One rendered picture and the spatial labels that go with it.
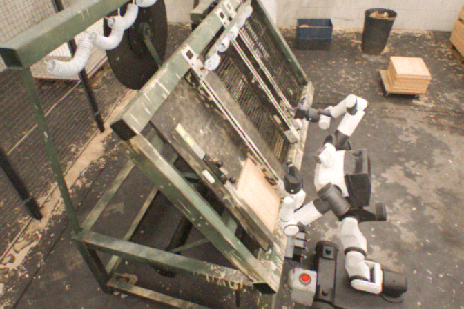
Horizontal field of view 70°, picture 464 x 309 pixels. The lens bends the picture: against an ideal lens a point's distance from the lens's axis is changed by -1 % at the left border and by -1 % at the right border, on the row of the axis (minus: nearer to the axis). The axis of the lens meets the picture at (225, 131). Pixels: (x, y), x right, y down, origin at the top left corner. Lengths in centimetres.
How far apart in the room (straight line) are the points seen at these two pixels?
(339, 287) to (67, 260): 234
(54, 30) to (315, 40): 510
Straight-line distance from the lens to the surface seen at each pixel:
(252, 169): 215
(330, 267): 296
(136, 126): 144
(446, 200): 403
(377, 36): 626
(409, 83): 516
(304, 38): 622
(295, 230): 193
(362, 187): 198
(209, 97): 195
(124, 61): 225
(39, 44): 163
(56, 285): 342
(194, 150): 173
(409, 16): 750
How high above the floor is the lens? 272
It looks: 39 degrees down
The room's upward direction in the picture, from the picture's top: 3 degrees counter-clockwise
